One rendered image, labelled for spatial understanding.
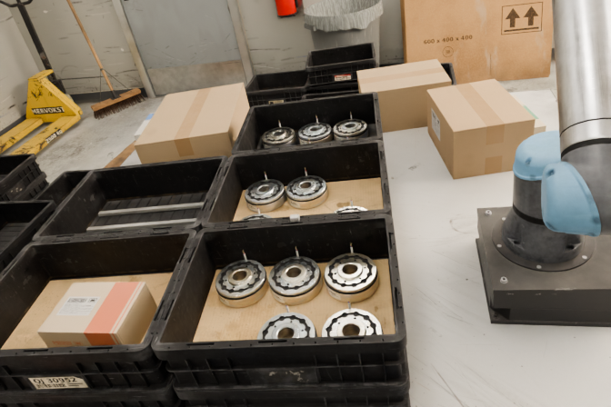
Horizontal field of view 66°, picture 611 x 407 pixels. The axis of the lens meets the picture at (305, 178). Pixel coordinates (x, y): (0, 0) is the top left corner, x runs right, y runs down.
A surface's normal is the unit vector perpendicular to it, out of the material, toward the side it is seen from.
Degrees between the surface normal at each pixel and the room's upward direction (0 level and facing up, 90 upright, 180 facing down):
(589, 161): 44
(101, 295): 0
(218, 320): 0
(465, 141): 90
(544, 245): 74
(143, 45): 90
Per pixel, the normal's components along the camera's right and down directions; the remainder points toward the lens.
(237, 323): -0.16, -0.83
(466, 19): -0.19, 0.39
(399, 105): -0.02, 0.55
